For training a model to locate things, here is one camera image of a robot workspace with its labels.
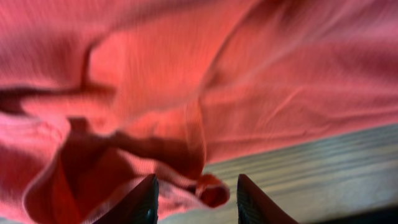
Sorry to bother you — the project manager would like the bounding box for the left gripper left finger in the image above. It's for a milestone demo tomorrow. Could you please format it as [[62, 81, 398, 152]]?
[[94, 174, 159, 224]]

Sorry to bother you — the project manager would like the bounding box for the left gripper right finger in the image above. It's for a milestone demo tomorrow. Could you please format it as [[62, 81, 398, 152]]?
[[236, 174, 298, 224]]

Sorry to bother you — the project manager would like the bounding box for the red printed t-shirt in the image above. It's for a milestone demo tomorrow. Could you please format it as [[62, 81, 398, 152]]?
[[1, 0, 397, 223]]

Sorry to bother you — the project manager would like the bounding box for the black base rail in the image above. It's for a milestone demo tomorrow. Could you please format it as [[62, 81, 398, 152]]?
[[314, 206, 397, 224]]

